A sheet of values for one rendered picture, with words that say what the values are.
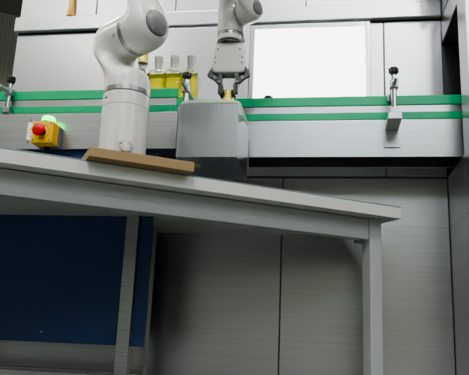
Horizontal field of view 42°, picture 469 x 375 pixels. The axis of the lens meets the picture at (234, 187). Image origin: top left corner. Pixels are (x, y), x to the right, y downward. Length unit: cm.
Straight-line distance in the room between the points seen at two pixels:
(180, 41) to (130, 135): 88
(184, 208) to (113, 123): 27
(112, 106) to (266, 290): 86
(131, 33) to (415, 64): 109
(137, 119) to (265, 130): 55
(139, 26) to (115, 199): 44
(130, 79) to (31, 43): 107
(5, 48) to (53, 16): 995
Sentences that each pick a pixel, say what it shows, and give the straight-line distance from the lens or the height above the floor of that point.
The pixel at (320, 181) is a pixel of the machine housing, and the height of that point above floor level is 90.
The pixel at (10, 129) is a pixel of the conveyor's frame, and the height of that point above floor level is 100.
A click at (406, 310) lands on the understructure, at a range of 209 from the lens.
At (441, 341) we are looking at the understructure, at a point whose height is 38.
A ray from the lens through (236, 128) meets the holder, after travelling 171.
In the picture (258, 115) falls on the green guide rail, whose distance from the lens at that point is 203.
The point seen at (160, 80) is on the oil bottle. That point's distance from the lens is 215.
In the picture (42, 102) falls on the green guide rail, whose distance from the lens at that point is 215.
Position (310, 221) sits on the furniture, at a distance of 170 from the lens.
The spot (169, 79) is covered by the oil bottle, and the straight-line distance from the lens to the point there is 215.
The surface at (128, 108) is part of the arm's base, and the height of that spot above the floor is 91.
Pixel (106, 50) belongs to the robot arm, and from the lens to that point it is 170.
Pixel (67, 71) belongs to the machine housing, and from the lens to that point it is 250.
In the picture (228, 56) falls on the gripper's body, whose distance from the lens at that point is 194.
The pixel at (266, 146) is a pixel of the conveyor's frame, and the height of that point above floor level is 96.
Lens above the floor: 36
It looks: 14 degrees up
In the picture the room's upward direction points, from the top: 2 degrees clockwise
